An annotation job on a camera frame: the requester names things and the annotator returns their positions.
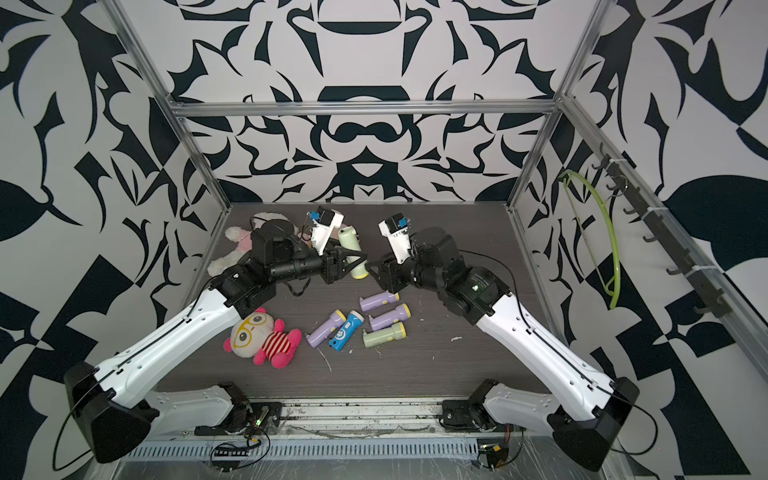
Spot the green flashlight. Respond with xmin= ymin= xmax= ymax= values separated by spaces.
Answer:
xmin=362 ymin=323 xmax=407 ymax=348
xmin=337 ymin=225 xmax=370 ymax=281

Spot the purple flashlight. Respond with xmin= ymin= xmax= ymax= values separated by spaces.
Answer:
xmin=359 ymin=291 xmax=400 ymax=313
xmin=369 ymin=303 xmax=411 ymax=331
xmin=307 ymin=310 xmax=346 ymax=348

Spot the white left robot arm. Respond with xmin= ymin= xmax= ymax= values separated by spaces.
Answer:
xmin=64 ymin=219 xmax=367 ymax=464

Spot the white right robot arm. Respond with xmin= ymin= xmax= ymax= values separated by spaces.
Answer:
xmin=373 ymin=218 xmax=639 ymax=472

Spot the blue flashlight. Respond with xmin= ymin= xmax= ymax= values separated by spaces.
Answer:
xmin=329 ymin=310 xmax=364 ymax=351

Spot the white teddy pink shirt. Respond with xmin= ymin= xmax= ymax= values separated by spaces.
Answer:
xmin=207 ymin=212 xmax=288 ymax=277

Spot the glasses doll plush toy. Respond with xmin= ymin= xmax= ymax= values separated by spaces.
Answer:
xmin=223 ymin=308 xmax=303 ymax=369

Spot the green curved tube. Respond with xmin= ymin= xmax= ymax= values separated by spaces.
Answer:
xmin=558 ymin=169 xmax=622 ymax=311

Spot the black hook rack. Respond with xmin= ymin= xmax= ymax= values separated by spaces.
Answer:
xmin=593 ymin=143 xmax=734 ymax=319

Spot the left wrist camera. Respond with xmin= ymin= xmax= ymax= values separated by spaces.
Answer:
xmin=309 ymin=206 xmax=344 ymax=256

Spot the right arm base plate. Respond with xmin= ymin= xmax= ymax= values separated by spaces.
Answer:
xmin=438 ymin=400 xmax=525 ymax=433

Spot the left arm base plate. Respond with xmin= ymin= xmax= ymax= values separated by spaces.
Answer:
xmin=194 ymin=401 xmax=283 ymax=437

